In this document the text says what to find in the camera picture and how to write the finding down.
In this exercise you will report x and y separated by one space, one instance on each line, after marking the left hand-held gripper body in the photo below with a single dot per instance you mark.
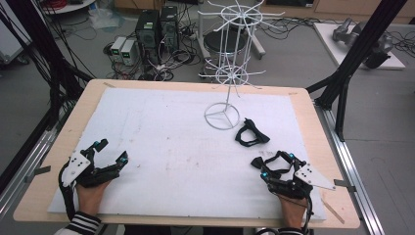
75 168

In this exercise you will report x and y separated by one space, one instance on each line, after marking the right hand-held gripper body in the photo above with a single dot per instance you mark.
313 178

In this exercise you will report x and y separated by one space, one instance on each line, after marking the person's left hand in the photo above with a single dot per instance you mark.
89 199

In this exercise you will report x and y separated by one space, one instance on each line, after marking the person's right hand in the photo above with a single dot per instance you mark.
293 212

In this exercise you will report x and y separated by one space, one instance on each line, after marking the metal table clamp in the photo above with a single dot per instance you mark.
345 184
39 171

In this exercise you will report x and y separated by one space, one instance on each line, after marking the thin wooden stick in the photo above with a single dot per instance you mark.
332 210

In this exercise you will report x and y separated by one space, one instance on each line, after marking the white foam mat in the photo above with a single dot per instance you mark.
169 153

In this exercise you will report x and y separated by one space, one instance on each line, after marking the white power supply unit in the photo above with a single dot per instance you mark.
117 48
129 52

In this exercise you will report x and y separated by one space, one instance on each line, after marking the white floor platform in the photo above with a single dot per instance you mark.
329 42

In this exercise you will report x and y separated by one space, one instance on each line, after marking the black computer tower with sticker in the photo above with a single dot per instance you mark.
147 32

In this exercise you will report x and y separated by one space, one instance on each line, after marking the clear plastic bag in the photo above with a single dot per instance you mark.
104 19

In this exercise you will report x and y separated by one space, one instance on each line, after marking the black round stool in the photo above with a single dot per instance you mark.
215 42

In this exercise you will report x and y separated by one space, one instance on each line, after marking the gray equipment case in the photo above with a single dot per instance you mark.
11 42

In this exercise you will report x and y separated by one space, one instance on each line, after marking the round white table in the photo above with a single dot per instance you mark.
70 6

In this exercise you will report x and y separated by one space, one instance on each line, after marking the aluminium rail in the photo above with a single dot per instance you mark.
23 166
352 169

